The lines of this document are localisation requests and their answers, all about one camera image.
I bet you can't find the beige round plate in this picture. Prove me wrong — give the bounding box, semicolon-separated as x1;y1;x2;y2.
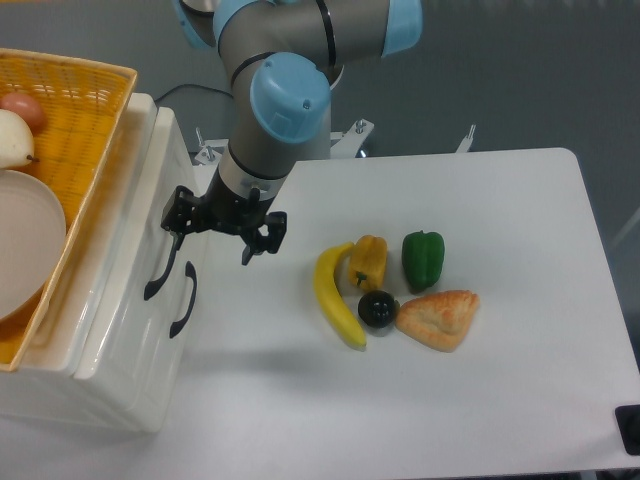
1;170;66;319

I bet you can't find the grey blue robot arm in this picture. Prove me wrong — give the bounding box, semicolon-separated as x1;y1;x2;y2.
161;1;423;263

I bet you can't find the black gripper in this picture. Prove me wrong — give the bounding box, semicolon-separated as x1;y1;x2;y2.
161;172;287;266

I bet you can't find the yellow woven basket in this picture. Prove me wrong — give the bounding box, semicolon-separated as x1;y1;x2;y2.
1;48;138;372

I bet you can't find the green bell pepper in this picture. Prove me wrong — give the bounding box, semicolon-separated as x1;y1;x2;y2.
401;231;445;293

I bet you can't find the yellow bell pepper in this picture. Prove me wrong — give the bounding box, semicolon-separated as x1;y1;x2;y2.
347;235;388;292

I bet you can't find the black corner object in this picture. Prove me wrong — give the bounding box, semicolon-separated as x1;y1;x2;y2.
615;404;640;456

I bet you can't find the yellow banana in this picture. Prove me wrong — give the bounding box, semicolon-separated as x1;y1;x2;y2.
313;242;367;351

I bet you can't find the red apple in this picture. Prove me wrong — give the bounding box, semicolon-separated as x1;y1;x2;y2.
1;92;47;135

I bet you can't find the golden triangular pastry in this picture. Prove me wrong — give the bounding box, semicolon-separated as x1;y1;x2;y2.
395;290;480;353

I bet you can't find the white plastic drawer cabinet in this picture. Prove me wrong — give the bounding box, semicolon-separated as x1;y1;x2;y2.
0;93;210;434

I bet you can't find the black cable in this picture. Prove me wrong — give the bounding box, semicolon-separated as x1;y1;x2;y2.
154;83;234;109

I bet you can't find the white pear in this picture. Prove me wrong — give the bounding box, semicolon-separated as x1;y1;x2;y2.
0;110;39;169

